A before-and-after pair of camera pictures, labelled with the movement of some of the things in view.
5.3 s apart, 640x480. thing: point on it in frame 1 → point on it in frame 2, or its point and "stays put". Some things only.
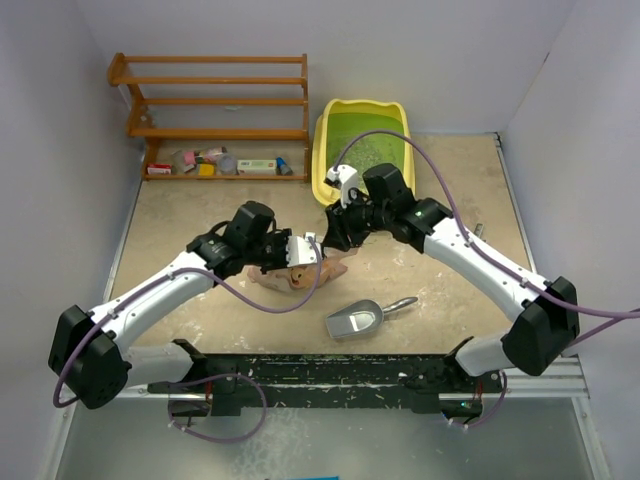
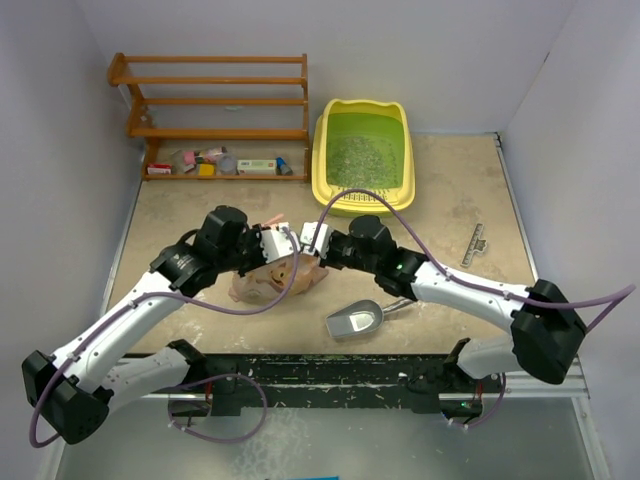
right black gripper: x=341 y=227 → x=328 y=261
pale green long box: x=257 y=167 stays put
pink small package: x=189 y=158 stays put
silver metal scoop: x=361 y=317 stays put
